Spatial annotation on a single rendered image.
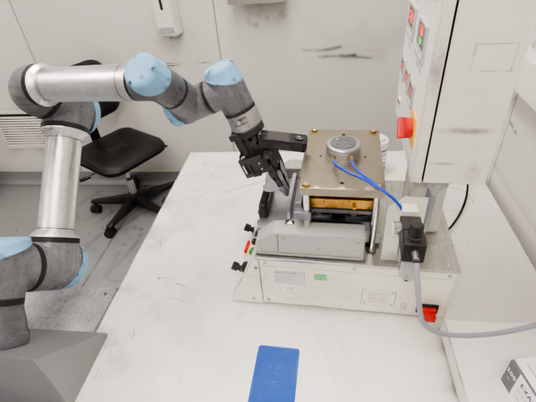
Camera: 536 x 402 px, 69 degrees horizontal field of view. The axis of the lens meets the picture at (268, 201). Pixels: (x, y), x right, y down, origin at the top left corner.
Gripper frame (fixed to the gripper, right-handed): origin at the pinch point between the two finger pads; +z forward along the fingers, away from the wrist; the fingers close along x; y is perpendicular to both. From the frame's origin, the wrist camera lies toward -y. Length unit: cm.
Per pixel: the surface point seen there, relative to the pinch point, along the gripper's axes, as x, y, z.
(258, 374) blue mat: 36.3, 11.9, 22.6
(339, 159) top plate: 3.8, -15.9, -7.1
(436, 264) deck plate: 15.5, -30.2, 18.8
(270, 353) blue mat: 30.9, 10.0, 23.3
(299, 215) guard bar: 13.7, -5.1, -1.5
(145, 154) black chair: -105, 114, 16
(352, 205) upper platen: 10.8, -16.5, 1.2
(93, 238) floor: -79, 165, 47
